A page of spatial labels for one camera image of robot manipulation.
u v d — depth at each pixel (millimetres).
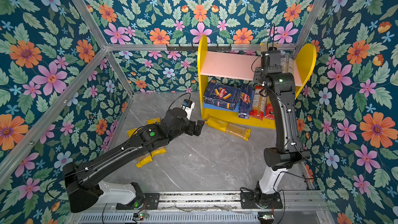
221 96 907
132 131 985
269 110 877
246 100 915
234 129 973
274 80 448
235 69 820
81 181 390
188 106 608
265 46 784
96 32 850
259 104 906
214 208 721
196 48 932
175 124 515
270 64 486
